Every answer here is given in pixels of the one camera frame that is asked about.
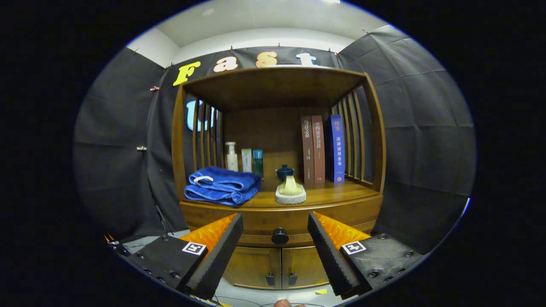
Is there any wooden countertop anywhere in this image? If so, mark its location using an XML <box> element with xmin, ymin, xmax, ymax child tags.
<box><xmin>180</xmin><ymin>177</ymin><xmax>380</xmax><ymax>210</ymax></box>

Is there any reddish brown book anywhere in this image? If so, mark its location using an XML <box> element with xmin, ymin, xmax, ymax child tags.
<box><xmin>311</xmin><ymin>115</ymin><xmax>325</xmax><ymax>184</ymax></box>

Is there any blue book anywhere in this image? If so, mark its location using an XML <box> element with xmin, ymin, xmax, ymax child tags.
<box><xmin>328</xmin><ymin>114</ymin><xmax>345</xmax><ymax>183</ymax></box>

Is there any brown wooden cabinet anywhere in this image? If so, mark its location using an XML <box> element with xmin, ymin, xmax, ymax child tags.
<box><xmin>171</xmin><ymin>66</ymin><xmax>387</xmax><ymax>290</ymax></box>

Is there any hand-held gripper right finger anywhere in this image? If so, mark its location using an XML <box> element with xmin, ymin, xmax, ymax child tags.
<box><xmin>308</xmin><ymin>212</ymin><xmax>425</xmax><ymax>299</ymax></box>

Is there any brown wooden drawer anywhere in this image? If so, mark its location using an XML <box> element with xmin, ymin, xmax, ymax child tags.
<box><xmin>181</xmin><ymin>195</ymin><xmax>383</xmax><ymax>248</ymax></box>

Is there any teal capped bottle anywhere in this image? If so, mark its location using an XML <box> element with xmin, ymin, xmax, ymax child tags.
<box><xmin>253</xmin><ymin>149</ymin><xmax>264</xmax><ymax>180</ymax></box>

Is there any white pump bottle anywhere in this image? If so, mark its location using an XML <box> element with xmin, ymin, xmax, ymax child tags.
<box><xmin>225</xmin><ymin>142</ymin><xmax>239</xmax><ymax>172</ymax></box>

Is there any dark brown book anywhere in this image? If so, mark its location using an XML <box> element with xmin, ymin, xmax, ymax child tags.
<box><xmin>301</xmin><ymin>116</ymin><xmax>315</xmax><ymax>185</ymax></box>

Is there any folded blue towel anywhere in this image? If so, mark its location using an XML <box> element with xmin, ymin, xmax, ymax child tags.
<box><xmin>184</xmin><ymin>166</ymin><xmax>262</xmax><ymax>206</ymax></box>

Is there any wooden cabinet door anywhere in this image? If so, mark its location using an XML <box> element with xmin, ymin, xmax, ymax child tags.
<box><xmin>282</xmin><ymin>245</ymin><xmax>331</xmax><ymax>290</ymax></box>
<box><xmin>223</xmin><ymin>246</ymin><xmax>282</xmax><ymax>290</ymax></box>

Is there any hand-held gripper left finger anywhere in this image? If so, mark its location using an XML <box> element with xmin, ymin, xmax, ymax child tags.
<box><xmin>128</xmin><ymin>213</ymin><xmax>244</xmax><ymax>300</ymax></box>

